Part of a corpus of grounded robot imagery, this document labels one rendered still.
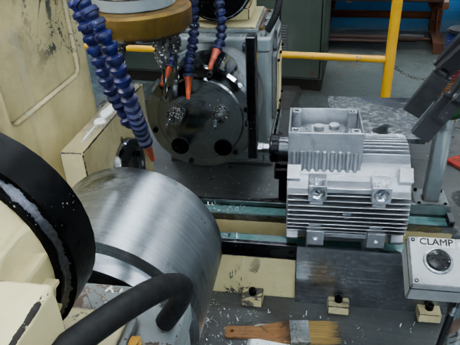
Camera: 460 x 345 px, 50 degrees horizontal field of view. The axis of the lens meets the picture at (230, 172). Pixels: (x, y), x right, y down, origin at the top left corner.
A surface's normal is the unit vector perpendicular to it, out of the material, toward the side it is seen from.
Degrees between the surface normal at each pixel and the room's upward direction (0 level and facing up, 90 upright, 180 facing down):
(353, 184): 0
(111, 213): 6
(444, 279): 24
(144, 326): 0
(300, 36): 90
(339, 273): 90
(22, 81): 90
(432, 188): 90
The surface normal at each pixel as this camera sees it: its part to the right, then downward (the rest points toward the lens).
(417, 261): -0.10, -0.58
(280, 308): -0.04, -0.86
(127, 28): 0.07, 0.51
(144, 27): 0.33, 0.47
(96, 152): 0.99, 0.05
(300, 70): -0.26, 0.51
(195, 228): 0.78, -0.46
